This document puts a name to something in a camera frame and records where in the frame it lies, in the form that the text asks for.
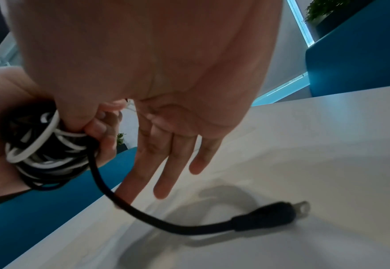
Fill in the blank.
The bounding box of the person's right hand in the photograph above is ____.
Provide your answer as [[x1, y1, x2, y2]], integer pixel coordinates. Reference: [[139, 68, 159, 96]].
[[5, 0, 284, 209]]

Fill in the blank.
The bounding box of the white cable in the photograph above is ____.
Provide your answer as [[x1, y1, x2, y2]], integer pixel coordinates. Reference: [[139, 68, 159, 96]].
[[4, 109, 90, 175]]

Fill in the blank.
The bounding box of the black power cable with plug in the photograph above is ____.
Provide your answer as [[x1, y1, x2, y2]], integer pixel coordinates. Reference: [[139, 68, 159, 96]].
[[0, 101, 311, 236]]

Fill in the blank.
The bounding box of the small green potted plant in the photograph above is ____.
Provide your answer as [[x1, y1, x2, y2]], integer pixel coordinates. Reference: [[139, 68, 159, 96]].
[[116, 133, 130, 152]]

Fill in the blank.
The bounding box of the cyan light strip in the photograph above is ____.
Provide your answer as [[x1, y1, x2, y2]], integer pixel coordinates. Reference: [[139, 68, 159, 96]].
[[287, 0, 316, 48], [251, 73, 312, 106]]

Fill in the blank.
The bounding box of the green leafy plant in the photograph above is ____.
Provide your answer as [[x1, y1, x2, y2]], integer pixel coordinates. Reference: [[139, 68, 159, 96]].
[[302, 0, 375, 25]]

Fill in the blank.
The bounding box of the dark planter box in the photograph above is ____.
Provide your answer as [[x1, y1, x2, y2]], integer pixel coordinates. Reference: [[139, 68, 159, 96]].
[[315, 2, 386, 40]]

